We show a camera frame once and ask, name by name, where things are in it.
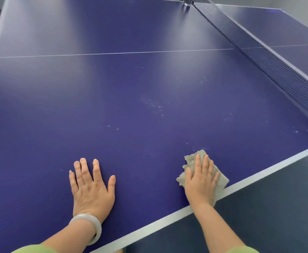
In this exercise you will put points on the person's right hand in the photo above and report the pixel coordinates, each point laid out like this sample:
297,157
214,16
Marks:
200,187

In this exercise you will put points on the person's left hand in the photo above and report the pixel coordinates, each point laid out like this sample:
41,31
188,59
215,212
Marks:
90,197

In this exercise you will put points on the grey cleaning cloth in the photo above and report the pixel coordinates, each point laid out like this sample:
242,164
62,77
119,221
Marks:
189,159

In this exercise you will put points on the green right sleeve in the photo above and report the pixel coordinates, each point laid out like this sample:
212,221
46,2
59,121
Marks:
243,250

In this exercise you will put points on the blue table tennis table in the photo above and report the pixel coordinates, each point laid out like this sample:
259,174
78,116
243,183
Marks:
117,89

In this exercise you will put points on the person's right forearm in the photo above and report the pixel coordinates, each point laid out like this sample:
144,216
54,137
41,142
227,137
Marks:
217,231

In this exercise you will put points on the person's left forearm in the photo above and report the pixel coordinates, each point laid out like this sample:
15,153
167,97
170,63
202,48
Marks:
69,237

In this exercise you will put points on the dark table tennis net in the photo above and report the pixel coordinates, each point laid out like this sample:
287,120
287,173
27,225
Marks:
275,60

